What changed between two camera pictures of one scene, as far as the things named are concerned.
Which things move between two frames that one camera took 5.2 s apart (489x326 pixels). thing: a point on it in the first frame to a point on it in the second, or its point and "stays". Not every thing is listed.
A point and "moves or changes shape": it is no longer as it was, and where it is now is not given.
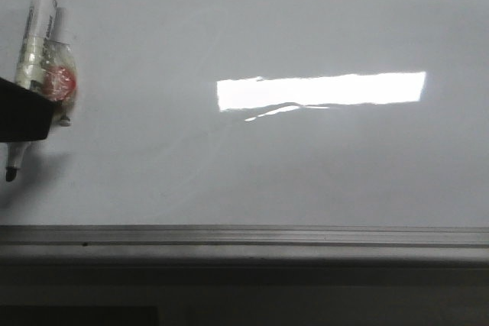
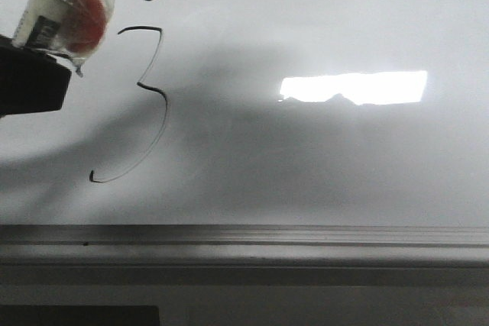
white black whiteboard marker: x=31 y=66 moves or changes shape
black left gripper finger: x=25 y=114 to x=30 y=80
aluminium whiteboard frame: x=234 y=244 stays
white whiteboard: x=260 y=93 stays
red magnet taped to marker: x=59 y=77 to x=86 y=22
